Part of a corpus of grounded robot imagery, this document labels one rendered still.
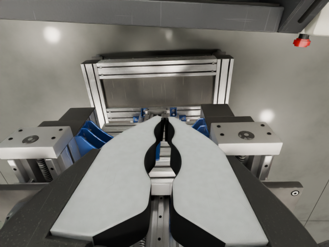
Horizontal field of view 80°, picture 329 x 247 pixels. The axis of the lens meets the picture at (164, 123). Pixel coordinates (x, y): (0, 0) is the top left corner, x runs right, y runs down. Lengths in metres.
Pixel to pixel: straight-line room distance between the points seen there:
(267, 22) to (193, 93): 0.86
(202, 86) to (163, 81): 0.24
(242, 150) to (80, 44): 1.24
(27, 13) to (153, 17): 0.22
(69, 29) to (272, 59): 1.31
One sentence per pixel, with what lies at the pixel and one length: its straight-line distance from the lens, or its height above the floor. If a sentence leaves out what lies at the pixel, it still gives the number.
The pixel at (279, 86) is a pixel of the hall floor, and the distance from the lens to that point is 1.61.
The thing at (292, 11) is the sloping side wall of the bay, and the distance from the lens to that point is 0.41.
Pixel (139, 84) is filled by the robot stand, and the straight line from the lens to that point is 1.21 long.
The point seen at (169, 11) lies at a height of 0.95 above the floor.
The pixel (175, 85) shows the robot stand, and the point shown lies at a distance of 1.20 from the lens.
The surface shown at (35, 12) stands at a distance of 0.45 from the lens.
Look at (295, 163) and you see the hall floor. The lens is 2.09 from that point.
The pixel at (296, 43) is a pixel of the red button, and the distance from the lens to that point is 0.62.
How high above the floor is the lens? 1.33
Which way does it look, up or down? 59 degrees down
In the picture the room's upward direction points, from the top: 177 degrees counter-clockwise
